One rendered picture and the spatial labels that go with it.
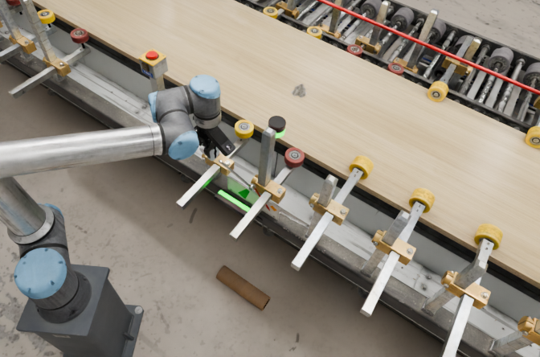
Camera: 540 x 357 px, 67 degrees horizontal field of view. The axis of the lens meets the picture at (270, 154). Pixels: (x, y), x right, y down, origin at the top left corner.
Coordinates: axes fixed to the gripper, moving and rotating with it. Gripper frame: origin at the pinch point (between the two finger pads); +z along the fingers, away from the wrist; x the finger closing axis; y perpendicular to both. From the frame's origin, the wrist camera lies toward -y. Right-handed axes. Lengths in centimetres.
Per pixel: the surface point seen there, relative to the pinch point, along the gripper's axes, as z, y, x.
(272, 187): 9.6, -21.5, -7.7
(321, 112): 7, -18, -52
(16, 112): 97, 182, -4
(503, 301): 28, -116, -28
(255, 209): 10.6, -21.7, 3.3
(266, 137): -18.8, -17.5, -6.4
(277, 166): 25.4, -12.5, -28.1
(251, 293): 89, -25, 7
